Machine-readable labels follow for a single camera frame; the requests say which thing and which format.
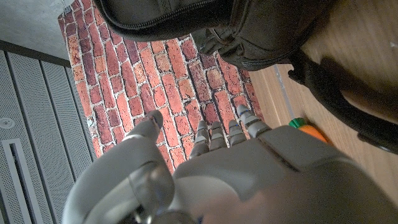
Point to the black fabric backpack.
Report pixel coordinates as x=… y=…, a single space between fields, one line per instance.
x=255 y=28

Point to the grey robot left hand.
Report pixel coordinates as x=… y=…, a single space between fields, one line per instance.
x=248 y=186

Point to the printed brick wall backdrop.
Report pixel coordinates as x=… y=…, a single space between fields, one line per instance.
x=155 y=77

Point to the orange toy carrot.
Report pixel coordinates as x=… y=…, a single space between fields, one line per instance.
x=311 y=131

